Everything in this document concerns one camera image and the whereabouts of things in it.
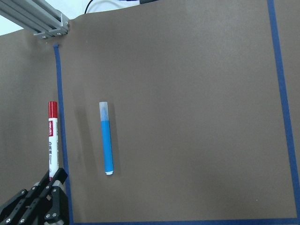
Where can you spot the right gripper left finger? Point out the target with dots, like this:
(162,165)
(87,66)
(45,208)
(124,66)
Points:
(37,206)

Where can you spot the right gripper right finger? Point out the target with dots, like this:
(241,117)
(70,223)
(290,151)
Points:
(50,180)

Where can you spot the blue highlighter pen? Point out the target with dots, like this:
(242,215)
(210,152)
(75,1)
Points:
(106,138)

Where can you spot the aluminium frame post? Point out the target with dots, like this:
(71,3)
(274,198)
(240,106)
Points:
(37,16)

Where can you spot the red white marker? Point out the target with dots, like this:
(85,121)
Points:
(53,148)

